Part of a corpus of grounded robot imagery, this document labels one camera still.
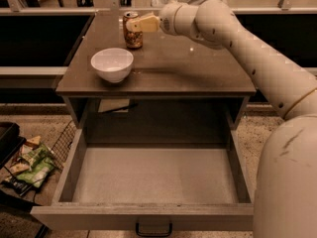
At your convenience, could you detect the yellow chip bag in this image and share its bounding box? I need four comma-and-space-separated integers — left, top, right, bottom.
25, 136, 41, 149

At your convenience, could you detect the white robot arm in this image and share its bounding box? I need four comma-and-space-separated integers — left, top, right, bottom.
126, 0, 317, 238

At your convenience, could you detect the black wire basket left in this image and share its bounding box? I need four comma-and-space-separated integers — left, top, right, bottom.
51, 121, 76, 170

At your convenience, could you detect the white ceramic bowl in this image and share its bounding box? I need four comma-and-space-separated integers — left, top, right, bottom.
90, 48, 134, 83

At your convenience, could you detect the grey cabinet with countertop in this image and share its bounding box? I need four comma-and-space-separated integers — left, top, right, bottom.
56, 14, 256, 146

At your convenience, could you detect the black tray left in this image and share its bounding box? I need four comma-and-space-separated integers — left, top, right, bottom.
0, 122, 26, 169

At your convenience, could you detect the open grey top drawer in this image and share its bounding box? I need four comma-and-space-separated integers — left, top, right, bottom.
30, 128, 257, 232

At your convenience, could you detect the green snack bag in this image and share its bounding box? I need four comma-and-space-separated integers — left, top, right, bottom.
16, 144, 55, 188

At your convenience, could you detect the black drawer handle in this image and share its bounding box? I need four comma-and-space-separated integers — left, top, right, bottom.
135, 223, 173, 238

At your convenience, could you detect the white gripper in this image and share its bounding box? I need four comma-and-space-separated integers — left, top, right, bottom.
126, 2, 198, 37

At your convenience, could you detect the orange soda can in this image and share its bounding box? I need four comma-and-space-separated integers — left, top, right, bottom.
123, 11, 143, 49

